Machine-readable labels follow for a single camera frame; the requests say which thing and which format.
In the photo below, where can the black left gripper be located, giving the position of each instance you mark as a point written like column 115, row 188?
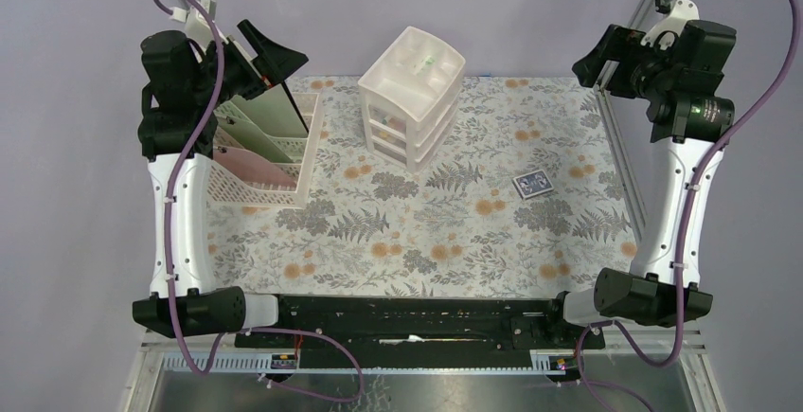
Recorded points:
column 275, row 61

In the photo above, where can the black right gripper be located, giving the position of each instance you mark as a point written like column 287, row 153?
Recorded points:
column 618, row 44

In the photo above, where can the white binder folder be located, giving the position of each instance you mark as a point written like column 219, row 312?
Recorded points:
column 276, row 113

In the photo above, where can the green clipboard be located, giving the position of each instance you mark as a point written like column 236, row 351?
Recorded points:
column 235, row 123

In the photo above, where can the pink clipboard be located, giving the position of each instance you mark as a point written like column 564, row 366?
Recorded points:
column 252, row 168

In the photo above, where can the white plastic drawer organizer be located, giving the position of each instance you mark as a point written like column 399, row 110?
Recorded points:
column 409, row 98

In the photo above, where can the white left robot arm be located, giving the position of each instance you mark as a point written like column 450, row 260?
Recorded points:
column 187, row 82

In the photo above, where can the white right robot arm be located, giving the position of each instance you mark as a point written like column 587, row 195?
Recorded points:
column 661, row 287

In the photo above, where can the blue playing card box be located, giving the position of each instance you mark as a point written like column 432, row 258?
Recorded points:
column 532, row 184

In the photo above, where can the white perforated file rack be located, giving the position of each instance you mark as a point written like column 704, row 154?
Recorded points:
column 225, row 189

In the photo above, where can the floral patterned table mat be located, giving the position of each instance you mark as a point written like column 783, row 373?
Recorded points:
column 458, row 228

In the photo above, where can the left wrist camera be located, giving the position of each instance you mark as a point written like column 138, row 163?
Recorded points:
column 194, row 23

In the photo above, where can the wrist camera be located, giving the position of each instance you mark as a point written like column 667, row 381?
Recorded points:
column 194, row 23
column 676, row 13

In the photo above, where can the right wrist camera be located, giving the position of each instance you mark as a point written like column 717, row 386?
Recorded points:
column 676, row 13

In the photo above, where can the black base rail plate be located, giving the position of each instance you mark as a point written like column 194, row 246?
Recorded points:
column 426, row 333

